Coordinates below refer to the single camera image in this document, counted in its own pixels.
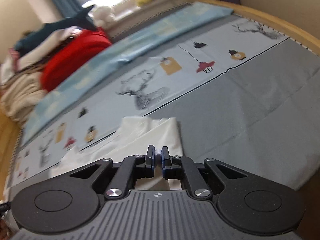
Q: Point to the red folded blanket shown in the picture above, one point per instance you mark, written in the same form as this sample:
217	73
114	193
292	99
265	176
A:
69	59

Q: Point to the dark teal shark plush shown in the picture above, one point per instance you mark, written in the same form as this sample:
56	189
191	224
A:
31	41

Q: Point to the wooden bed frame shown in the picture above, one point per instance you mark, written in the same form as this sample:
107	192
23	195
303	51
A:
10	131

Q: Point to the white pink folded clothes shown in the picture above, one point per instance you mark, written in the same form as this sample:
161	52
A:
10	66

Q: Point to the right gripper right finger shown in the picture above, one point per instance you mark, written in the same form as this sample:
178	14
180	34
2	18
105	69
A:
185	170

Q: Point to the grey printed bed cover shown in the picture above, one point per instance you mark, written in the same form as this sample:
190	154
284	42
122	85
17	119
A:
241	92

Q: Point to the dark patterned folded cloth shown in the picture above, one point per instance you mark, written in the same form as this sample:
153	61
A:
37	64

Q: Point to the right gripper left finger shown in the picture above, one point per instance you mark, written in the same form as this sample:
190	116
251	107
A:
131	169

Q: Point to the white pillow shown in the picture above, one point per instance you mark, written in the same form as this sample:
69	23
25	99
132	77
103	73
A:
53	41

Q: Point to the cream folded blanket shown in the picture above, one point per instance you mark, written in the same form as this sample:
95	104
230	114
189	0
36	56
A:
20	99

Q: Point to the white plush toy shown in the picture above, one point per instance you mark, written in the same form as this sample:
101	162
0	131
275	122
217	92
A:
103	16

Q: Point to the white small garment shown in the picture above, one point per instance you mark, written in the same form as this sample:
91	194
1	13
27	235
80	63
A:
133	137

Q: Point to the light blue patterned sheet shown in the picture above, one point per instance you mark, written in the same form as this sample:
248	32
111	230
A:
165	27

